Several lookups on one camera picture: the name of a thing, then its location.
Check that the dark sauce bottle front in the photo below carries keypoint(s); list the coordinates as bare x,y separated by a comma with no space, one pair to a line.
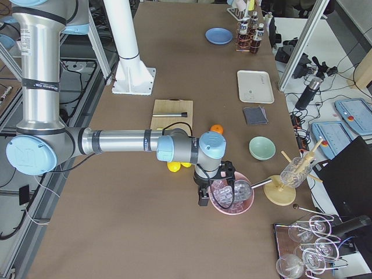
256,39

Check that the pink bowl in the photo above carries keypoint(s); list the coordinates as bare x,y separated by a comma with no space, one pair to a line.
220,194

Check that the blue teach pendant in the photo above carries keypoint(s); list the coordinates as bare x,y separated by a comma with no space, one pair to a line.
335,135
356,113

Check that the white wire rack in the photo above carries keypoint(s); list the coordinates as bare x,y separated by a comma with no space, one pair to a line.
237,14

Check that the blue teach pendant upper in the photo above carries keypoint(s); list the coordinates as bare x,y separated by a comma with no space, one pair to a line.
356,113

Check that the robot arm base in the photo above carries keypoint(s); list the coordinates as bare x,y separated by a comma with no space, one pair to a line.
10,31

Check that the wine glass rack tray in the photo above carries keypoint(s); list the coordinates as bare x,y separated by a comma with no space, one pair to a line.
284,243

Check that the black monitor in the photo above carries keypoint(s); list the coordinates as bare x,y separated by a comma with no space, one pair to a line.
347,179

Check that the dark grey cloth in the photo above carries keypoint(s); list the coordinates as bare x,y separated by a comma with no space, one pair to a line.
255,116

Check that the copper wire bottle rack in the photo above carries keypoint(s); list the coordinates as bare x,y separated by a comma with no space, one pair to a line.
249,42

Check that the white tray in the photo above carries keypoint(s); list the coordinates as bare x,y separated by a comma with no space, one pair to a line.
254,87

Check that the dark sauce bottle middle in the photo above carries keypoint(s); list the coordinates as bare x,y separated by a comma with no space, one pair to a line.
243,30

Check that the blue teach pendant lower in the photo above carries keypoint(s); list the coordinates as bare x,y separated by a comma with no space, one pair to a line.
335,135

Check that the wine glass front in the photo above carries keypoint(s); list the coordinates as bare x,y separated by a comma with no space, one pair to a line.
289,266

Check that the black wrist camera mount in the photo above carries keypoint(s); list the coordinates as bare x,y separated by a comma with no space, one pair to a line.
226,171

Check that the white pedestal column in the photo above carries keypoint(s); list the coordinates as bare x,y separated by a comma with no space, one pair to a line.
132,76

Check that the metal rod black tip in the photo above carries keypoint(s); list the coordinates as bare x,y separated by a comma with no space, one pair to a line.
181,114

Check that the clear textured glass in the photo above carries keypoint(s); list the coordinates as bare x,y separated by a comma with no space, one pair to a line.
295,172

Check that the wooden cup stand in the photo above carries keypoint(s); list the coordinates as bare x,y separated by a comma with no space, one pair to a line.
280,194

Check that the orange fruit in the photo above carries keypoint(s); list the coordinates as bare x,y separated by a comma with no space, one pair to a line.
217,128

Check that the metal ice scoop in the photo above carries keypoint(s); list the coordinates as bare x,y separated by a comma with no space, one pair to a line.
243,190

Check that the wooden cutting board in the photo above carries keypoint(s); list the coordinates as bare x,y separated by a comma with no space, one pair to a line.
164,106

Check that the dark sauce bottle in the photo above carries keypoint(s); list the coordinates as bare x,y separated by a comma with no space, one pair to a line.
243,30
254,19
256,39

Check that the green bowl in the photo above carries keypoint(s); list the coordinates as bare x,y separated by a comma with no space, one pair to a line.
262,148

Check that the yellow lemon far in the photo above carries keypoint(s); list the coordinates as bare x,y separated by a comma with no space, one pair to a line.
186,165

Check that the yellow lemon near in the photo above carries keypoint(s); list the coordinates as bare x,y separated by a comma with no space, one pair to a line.
173,166

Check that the black thermos bottle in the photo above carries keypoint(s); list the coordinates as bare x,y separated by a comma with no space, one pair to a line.
308,93

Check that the blue plate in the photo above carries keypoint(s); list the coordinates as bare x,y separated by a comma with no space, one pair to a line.
219,36

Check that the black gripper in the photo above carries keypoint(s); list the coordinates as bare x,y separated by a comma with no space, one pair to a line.
201,182

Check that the dark sauce bottle back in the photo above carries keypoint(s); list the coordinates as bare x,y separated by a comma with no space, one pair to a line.
254,19

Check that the yellow lemon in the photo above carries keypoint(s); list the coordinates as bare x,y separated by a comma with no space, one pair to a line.
173,166
186,165

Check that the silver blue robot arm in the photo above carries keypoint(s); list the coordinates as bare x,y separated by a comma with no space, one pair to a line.
42,141

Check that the aluminium frame post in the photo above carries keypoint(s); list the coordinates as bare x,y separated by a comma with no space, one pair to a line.
311,23

